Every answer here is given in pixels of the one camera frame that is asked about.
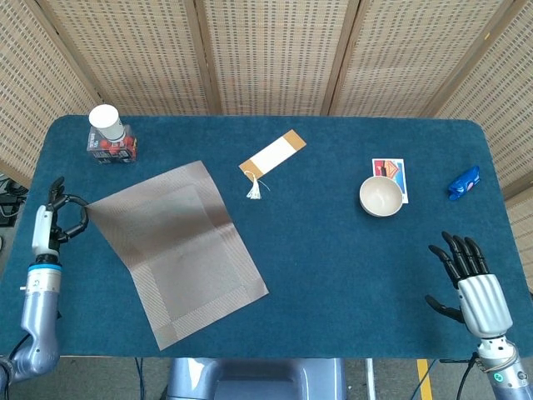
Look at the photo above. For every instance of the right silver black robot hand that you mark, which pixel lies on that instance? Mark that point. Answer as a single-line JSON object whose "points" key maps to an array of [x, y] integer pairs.
{"points": [[483, 304]]}

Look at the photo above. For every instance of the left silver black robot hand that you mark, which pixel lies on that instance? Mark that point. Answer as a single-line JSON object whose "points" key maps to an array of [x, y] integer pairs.
{"points": [[41, 229]]}

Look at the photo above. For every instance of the woven beige placemat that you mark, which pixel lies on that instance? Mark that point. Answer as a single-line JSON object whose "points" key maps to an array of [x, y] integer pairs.
{"points": [[179, 250]]}

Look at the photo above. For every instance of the cream bowl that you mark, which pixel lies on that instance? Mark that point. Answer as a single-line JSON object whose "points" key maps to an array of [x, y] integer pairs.
{"points": [[381, 196]]}

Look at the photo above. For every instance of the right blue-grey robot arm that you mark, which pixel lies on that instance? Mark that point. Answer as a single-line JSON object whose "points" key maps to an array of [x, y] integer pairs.
{"points": [[504, 375]]}

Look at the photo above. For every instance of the clear box with red items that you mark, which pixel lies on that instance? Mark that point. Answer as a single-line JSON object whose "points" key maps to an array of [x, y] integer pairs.
{"points": [[112, 153]]}

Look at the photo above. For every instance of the blue snack packet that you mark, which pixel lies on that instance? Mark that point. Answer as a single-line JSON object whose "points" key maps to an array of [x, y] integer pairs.
{"points": [[463, 183]]}

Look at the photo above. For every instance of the white paper cup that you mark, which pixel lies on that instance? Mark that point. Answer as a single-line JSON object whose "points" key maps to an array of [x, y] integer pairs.
{"points": [[104, 118]]}

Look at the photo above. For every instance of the white table leg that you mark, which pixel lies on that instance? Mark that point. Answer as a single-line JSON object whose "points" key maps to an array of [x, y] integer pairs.
{"points": [[370, 379]]}

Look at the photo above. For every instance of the blue felt table cover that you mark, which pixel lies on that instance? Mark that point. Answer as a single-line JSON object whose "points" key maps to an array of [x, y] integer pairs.
{"points": [[333, 258]]}

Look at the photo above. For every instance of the colourful picture card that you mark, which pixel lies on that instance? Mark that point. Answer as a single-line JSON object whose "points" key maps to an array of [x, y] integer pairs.
{"points": [[391, 166]]}

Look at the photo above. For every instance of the blue-grey robot torso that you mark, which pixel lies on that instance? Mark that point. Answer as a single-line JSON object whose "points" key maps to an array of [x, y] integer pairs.
{"points": [[254, 381]]}

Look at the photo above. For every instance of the tan white bookmark with tassel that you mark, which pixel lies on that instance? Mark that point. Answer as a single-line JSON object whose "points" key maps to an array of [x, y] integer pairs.
{"points": [[272, 154]]}

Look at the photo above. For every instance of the woven bamboo folding screen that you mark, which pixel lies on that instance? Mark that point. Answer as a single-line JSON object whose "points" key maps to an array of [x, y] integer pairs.
{"points": [[270, 54]]}

